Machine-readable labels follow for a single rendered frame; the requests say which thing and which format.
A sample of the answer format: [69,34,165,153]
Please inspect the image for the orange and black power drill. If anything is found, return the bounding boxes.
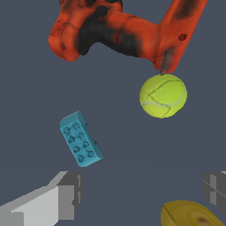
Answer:
[48,0,208,75]

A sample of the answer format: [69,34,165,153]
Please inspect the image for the blue toy building brick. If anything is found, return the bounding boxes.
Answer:
[59,110,104,168]

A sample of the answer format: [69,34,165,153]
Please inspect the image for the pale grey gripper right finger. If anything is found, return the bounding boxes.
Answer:
[202,170,226,218]

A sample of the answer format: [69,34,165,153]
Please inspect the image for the yellow-green tennis ball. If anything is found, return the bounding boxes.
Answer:
[139,73,188,119]

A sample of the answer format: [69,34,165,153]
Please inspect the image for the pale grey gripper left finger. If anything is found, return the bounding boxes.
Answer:
[0,170,83,226]

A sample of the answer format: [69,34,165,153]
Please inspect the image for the yellow rounded object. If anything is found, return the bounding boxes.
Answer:
[160,200,226,226]

